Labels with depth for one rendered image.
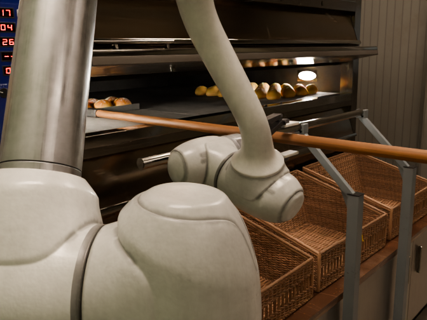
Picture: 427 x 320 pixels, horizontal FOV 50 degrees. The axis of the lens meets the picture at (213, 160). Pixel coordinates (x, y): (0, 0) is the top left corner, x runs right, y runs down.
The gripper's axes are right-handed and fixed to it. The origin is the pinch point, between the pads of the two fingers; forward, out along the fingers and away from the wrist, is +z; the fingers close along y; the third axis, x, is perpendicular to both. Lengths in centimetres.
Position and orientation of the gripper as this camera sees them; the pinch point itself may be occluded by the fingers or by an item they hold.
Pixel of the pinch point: (288, 138)
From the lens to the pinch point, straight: 125.7
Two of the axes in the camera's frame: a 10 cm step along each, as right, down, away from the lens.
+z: 6.8, -1.8, 7.1
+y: 0.2, 9.7, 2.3
